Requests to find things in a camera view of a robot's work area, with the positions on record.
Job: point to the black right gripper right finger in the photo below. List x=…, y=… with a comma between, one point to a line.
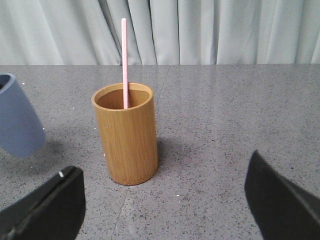
x=282, y=209

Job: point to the bamboo cylindrical holder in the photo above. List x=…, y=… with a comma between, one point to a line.
x=128, y=136

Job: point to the blue plastic cup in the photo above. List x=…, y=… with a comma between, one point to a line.
x=21, y=131

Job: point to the pink chopstick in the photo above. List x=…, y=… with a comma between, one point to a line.
x=124, y=48

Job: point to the white-grey curtain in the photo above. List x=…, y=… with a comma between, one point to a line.
x=160, y=32

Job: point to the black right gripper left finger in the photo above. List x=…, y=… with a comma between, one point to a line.
x=54, y=211

